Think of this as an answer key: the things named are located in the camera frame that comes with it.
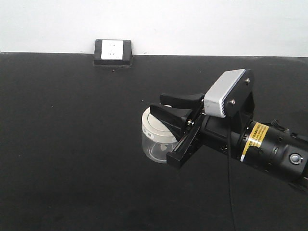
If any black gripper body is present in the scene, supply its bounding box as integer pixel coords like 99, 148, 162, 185
166, 100, 250, 168

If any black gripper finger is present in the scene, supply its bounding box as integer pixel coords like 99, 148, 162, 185
150, 103, 193, 141
160, 93, 204, 110

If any glass jar with white lid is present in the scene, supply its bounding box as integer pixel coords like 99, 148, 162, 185
141, 107, 178, 164

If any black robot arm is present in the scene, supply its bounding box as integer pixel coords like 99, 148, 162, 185
150, 94, 308, 193

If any black white power outlet box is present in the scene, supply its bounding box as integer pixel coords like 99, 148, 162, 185
93, 39, 133, 66

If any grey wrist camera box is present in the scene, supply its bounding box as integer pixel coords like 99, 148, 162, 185
203, 69, 246, 118

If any black camera cable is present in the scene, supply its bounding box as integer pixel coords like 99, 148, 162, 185
226, 117, 238, 231

